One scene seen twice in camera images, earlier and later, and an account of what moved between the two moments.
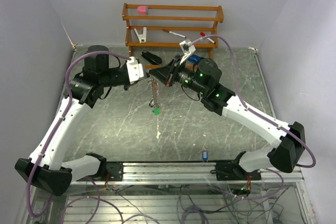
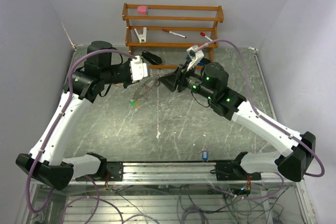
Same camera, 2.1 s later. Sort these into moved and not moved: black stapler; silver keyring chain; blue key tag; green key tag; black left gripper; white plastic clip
Moved: green key tag; silver keyring chain
Not moved: black stapler; white plastic clip; black left gripper; blue key tag
